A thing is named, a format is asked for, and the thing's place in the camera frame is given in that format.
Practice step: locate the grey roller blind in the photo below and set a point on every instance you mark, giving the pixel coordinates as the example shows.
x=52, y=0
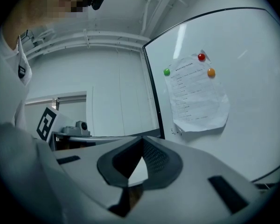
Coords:
x=72, y=111

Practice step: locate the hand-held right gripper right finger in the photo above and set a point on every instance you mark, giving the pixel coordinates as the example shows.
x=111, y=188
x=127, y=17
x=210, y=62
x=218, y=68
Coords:
x=189, y=195

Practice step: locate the person's white shirt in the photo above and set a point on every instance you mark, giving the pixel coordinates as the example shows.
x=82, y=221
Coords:
x=4, y=97

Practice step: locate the red round magnet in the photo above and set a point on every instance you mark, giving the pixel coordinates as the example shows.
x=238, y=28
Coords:
x=201, y=57

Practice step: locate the printed white paper sheet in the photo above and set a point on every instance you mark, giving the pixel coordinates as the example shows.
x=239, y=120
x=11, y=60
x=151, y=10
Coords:
x=196, y=101

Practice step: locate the orange round magnet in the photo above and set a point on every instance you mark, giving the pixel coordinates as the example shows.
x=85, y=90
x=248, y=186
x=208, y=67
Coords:
x=211, y=72

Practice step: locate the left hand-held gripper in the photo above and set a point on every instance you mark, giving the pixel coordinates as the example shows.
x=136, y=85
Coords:
x=60, y=122

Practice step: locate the person's head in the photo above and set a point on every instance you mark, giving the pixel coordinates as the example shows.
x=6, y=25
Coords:
x=30, y=13

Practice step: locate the window with dark frame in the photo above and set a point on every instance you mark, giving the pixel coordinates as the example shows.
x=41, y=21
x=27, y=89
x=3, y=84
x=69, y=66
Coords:
x=70, y=95

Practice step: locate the white ceiling pipes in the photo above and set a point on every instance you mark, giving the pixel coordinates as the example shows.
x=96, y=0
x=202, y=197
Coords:
x=147, y=10

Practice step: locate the black shirt clip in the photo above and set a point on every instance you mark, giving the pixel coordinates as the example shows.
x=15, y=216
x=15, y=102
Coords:
x=21, y=72

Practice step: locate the white whiteboard with black stand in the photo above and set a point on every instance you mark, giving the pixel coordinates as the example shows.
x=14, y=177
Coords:
x=247, y=90

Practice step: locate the green round magnet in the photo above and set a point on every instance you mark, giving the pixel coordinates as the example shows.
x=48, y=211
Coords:
x=166, y=72

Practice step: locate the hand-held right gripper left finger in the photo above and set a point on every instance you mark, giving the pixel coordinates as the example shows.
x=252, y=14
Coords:
x=88, y=171

